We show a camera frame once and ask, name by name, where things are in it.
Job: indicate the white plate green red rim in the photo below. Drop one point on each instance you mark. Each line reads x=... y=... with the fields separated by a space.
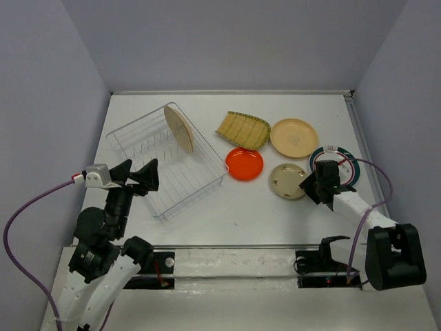
x=349 y=170

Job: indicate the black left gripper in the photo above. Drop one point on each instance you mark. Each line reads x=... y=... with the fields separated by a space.
x=148 y=174

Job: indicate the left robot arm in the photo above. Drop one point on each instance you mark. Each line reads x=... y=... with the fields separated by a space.
x=98 y=269

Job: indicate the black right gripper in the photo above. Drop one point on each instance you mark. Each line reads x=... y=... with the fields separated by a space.
x=307 y=184

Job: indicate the large cream bird plate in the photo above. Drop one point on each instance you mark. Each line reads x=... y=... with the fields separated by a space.
x=180 y=128

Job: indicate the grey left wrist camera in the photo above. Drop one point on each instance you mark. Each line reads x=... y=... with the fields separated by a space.
x=97 y=176

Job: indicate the woven bamboo tray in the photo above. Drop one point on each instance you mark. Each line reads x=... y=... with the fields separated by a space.
x=245 y=130

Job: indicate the small cream floral plate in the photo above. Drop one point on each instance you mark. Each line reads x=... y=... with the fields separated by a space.
x=285 y=179

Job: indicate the white wire dish rack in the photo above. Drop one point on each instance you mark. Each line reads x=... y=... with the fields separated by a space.
x=184 y=177

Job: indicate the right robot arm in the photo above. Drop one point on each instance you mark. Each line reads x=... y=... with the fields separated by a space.
x=394 y=257

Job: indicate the orange plate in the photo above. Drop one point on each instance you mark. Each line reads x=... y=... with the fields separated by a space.
x=243 y=164

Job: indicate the plain beige plate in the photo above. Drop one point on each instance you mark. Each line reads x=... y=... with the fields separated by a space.
x=294 y=138

